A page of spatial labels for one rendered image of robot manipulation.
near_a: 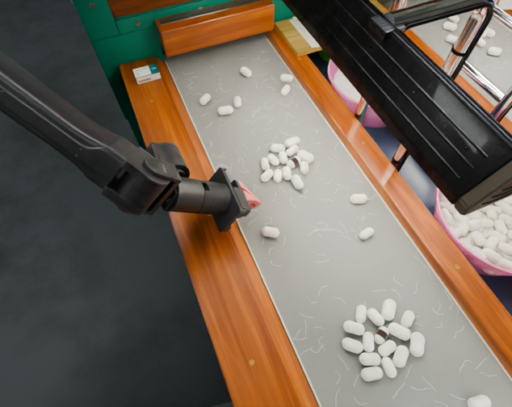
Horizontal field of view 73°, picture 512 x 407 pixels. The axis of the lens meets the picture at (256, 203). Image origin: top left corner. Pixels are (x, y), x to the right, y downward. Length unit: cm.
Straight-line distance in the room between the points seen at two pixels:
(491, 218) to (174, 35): 82
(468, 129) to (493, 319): 40
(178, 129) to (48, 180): 118
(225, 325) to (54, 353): 103
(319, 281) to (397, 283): 14
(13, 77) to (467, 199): 53
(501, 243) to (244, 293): 51
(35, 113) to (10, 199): 145
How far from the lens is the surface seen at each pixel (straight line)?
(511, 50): 128
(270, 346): 60
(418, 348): 65
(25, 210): 187
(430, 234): 73
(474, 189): 40
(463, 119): 41
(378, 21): 49
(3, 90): 53
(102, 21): 98
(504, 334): 72
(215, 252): 64
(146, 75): 95
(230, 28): 99
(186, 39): 97
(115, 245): 160
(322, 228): 70
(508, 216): 86
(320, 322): 64
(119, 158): 49
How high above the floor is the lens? 135
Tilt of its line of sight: 59 degrees down
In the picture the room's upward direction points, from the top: straight up
